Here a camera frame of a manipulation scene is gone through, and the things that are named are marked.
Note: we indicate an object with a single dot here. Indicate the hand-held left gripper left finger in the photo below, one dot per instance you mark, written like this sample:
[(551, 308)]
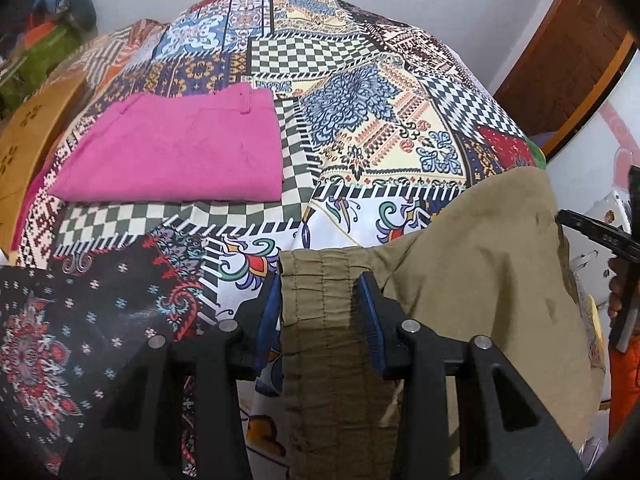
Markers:
[(269, 315)]

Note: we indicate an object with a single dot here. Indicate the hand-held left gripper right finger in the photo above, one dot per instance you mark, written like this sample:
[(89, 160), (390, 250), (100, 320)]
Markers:
[(367, 320)]

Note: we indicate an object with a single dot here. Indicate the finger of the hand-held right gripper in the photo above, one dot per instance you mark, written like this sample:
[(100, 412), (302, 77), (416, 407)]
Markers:
[(595, 230)]

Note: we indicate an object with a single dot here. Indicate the khaki pants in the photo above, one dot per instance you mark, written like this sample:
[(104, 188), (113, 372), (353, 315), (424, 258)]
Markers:
[(475, 260)]

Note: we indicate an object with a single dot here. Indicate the pink pants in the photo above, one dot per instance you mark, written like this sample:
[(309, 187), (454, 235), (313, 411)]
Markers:
[(175, 150)]

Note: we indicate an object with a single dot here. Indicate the person's right hand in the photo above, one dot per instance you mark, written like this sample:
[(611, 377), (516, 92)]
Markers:
[(615, 300)]

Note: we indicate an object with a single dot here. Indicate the yellow printed cloth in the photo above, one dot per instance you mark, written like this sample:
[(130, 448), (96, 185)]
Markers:
[(595, 335)]

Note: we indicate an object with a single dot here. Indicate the white sliding wardrobe door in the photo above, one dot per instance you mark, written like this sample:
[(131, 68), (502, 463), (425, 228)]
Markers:
[(600, 155)]

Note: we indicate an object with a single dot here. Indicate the person's orange trouser leg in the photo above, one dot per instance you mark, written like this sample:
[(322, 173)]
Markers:
[(625, 385)]

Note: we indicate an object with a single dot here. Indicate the dark wooden door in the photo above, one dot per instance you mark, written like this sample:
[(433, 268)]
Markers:
[(565, 50)]

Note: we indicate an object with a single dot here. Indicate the patchwork printed blanket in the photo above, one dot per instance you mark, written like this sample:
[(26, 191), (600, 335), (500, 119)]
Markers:
[(360, 110)]

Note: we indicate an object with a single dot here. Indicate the wooden bench with flower cutouts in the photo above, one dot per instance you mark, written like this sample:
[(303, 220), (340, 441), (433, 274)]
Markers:
[(25, 135)]

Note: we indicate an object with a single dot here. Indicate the green fabric bag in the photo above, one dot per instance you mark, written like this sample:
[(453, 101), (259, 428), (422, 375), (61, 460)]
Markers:
[(40, 62)]

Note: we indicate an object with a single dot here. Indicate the orange box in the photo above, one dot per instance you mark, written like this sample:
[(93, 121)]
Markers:
[(40, 30)]

